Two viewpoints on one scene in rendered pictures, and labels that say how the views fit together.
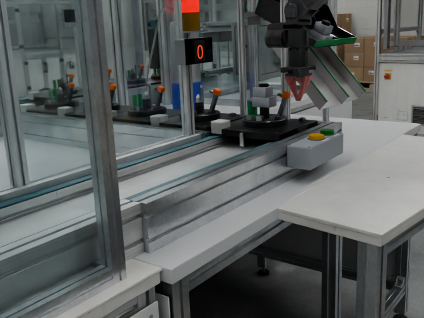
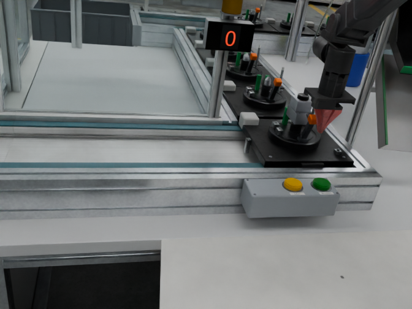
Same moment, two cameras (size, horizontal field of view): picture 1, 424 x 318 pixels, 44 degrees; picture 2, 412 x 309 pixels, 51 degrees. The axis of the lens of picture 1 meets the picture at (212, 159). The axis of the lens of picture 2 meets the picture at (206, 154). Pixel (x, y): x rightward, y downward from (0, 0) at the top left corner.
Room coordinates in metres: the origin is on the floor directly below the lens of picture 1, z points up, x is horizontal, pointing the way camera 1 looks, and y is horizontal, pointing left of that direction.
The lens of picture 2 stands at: (0.64, -0.62, 1.47)
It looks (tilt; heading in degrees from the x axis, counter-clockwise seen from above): 29 degrees down; 37
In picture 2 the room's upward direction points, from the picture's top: 8 degrees clockwise
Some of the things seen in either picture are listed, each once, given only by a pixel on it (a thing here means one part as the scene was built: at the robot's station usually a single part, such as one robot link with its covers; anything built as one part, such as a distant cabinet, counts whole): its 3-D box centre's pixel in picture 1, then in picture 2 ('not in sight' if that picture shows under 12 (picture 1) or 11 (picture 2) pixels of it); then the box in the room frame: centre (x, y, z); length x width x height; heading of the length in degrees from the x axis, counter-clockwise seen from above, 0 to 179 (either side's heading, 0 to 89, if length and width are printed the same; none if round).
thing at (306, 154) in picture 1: (316, 149); (289, 197); (1.42, -0.29, 0.93); 0.21 x 0.07 x 0.06; 143
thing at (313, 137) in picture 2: (264, 120); (293, 135); (1.62, -0.17, 0.98); 0.14 x 0.14 x 0.02
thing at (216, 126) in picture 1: (220, 127); (248, 121); (1.60, -0.03, 0.97); 0.05 x 0.05 x 0.04; 53
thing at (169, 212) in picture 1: (260, 168); (202, 188); (1.30, -0.12, 0.91); 0.89 x 0.06 x 0.11; 143
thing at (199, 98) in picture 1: (199, 105); (266, 88); (1.77, 0.04, 1.01); 0.24 x 0.24 x 0.13; 53
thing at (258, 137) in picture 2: (264, 127); (292, 141); (1.62, -0.17, 0.96); 0.24 x 0.24 x 0.02; 53
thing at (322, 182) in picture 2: (327, 133); (320, 185); (1.47, -0.33, 0.96); 0.04 x 0.04 x 0.02
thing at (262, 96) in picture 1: (260, 94); (298, 105); (1.62, -0.16, 1.06); 0.08 x 0.04 x 0.07; 52
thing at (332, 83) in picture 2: (298, 60); (331, 85); (1.55, -0.26, 1.17); 0.10 x 0.07 x 0.07; 143
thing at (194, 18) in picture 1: (190, 21); (232, 2); (1.54, 0.04, 1.28); 0.05 x 0.05 x 0.05
